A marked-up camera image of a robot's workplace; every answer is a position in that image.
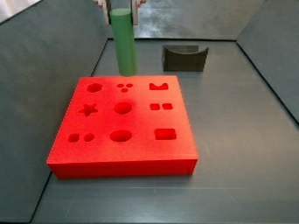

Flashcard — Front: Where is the dark curved block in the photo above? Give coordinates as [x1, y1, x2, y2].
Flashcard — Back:
[163, 45, 210, 72]

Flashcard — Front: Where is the red foam shape board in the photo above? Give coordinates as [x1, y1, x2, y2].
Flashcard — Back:
[47, 75, 199, 179]

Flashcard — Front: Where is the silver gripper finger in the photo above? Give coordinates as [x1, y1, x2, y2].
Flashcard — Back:
[131, 0, 147, 25]
[94, 0, 111, 25]

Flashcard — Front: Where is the green cylinder peg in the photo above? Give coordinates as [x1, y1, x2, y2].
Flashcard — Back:
[110, 8, 137, 76]

